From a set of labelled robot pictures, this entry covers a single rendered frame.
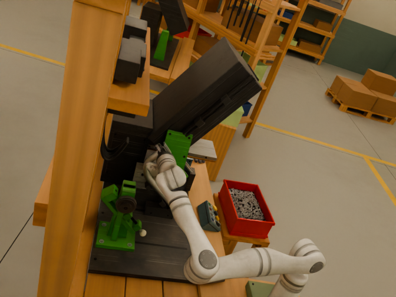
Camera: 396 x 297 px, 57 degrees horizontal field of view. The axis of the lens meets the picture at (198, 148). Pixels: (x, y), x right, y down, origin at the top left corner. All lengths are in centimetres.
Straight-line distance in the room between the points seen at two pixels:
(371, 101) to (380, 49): 411
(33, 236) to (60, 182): 185
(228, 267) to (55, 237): 54
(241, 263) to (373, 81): 698
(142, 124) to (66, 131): 83
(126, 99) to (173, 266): 72
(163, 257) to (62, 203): 68
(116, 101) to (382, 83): 725
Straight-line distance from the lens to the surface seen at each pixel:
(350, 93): 739
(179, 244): 159
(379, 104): 778
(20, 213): 290
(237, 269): 122
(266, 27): 397
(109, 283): 143
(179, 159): 162
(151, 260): 150
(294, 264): 131
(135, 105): 111
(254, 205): 203
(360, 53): 1143
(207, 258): 113
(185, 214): 118
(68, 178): 90
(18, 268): 258
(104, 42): 74
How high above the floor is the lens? 202
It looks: 30 degrees down
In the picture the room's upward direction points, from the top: 20 degrees clockwise
